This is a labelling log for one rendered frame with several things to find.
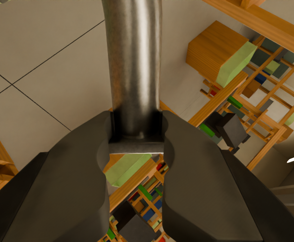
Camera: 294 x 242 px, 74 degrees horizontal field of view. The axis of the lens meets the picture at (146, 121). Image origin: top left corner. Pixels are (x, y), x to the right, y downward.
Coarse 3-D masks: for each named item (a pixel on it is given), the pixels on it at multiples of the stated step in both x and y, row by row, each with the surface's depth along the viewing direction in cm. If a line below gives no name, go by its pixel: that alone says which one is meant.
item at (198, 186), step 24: (168, 120) 11; (168, 144) 9; (192, 144) 9; (216, 144) 9; (192, 168) 8; (216, 168) 8; (168, 192) 7; (192, 192) 7; (216, 192) 7; (168, 216) 6; (192, 216) 6; (216, 216) 6; (240, 216) 6; (192, 240) 6; (216, 240) 5; (240, 240) 5
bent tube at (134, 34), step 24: (120, 0) 9; (144, 0) 9; (120, 24) 9; (144, 24) 9; (120, 48) 10; (144, 48) 10; (120, 72) 10; (144, 72) 10; (120, 96) 11; (144, 96) 11; (120, 120) 12; (144, 120) 11; (120, 144) 11; (144, 144) 11
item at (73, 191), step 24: (96, 120) 10; (72, 144) 9; (96, 144) 9; (48, 168) 7; (72, 168) 7; (96, 168) 7; (48, 192) 7; (72, 192) 7; (96, 192) 7; (24, 216) 6; (48, 216) 6; (72, 216) 6; (96, 216) 6; (24, 240) 5; (48, 240) 5; (72, 240) 6; (96, 240) 7
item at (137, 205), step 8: (160, 160) 717; (160, 168) 756; (160, 184) 732; (136, 192) 690; (152, 192) 685; (128, 200) 680; (136, 200) 670; (144, 200) 677; (136, 208) 671; (112, 216) 665; (144, 216) 656; (152, 216) 653; (152, 224) 637; (120, 240) 630; (160, 240) 625
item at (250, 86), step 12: (264, 36) 533; (264, 48) 569; (276, 60) 510; (264, 72) 492; (288, 72) 478; (252, 84) 486; (276, 84) 475; (276, 96) 507; (240, 108) 455; (264, 108) 455; (288, 108) 497; (240, 120) 489; (252, 120) 468; (288, 120) 437; (252, 132) 481; (288, 132) 432
